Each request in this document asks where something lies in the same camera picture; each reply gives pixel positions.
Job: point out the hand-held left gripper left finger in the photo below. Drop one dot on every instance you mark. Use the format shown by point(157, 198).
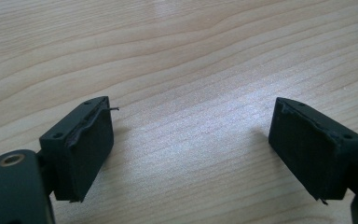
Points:
point(84, 149)

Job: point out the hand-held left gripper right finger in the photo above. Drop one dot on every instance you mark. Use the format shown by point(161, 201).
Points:
point(307, 149)

